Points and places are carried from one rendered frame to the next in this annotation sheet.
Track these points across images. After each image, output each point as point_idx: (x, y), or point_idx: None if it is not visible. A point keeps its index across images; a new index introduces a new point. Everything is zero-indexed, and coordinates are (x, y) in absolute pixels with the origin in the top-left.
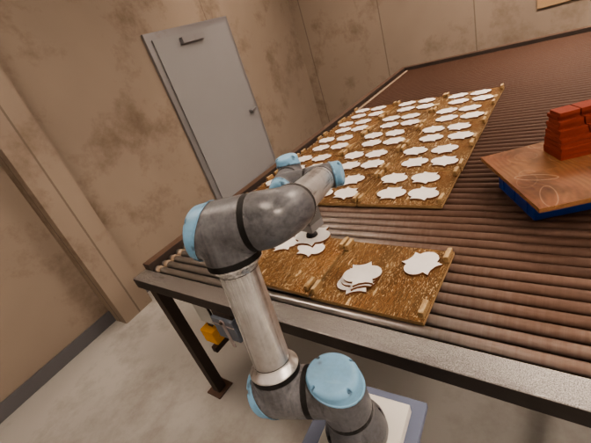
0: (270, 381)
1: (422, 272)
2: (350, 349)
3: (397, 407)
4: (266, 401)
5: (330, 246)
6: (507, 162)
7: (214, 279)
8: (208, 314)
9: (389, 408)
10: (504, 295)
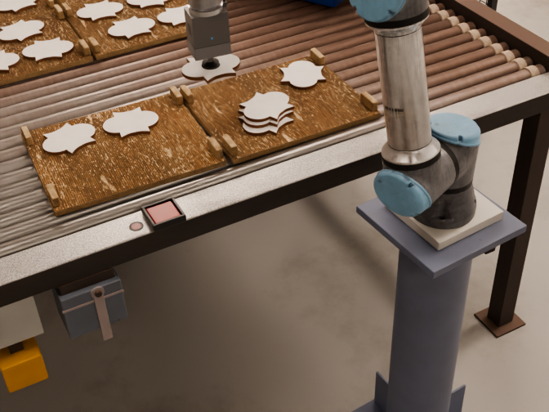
0: (435, 149)
1: (317, 80)
2: (338, 178)
3: None
4: (432, 178)
5: (156, 109)
6: None
7: (9, 242)
8: (37, 310)
9: None
10: None
